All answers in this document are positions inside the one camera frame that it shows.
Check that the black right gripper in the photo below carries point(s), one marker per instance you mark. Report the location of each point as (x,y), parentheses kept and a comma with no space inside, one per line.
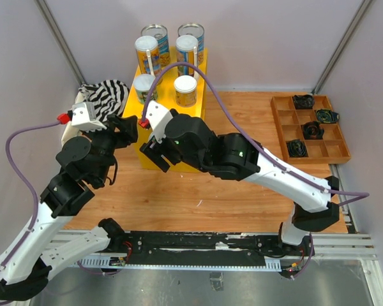
(157,158)

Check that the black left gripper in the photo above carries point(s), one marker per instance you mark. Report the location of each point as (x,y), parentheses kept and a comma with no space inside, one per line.
(129,132)

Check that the small yellow white-lid can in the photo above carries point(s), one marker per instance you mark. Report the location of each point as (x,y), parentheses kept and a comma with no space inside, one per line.
(186,90)

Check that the blue porridge can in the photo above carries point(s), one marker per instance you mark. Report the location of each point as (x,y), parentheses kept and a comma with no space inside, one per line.
(148,55)

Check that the purple-label can with spoon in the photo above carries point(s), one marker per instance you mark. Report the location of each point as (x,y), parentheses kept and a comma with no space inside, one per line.
(186,45)

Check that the blue Progresso soup can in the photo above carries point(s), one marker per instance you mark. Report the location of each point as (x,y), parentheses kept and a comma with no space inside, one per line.
(159,32)
(198,32)

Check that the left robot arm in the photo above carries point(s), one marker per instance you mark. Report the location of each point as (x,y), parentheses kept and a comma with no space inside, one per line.
(27,266)

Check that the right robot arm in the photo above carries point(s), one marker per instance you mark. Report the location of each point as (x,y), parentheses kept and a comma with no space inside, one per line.
(237,159)

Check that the black white striped cloth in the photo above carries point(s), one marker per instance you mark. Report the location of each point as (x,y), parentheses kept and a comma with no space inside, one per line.
(108,97)

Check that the cream white cloth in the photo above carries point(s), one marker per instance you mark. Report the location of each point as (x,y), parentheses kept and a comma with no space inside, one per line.
(70,131)

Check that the yellow wooden cabinet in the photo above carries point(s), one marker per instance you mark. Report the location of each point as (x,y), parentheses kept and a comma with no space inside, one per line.
(167,97)

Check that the dark rolled sock lower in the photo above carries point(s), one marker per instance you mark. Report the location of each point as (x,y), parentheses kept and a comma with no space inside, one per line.
(297,149)

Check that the black orange rolled sock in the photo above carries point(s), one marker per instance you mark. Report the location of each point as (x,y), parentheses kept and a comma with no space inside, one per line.
(312,131)

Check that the black rolled sock top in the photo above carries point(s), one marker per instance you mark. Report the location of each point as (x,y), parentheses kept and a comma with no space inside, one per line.
(303,102)

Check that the green patterned rolled sock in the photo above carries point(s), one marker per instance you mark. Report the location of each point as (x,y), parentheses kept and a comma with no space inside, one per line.
(327,116)

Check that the wooden divided organizer tray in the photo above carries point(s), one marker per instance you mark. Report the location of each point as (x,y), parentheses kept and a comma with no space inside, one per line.
(332,149)

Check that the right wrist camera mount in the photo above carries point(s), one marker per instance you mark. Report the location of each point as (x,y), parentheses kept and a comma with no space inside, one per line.
(157,117)

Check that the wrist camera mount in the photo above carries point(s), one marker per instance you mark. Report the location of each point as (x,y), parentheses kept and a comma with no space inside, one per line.
(157,117)
(82,116)

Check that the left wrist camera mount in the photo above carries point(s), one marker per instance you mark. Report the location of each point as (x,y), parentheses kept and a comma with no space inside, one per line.
(82,116)

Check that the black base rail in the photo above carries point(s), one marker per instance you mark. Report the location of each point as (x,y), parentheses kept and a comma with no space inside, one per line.
(165,248)

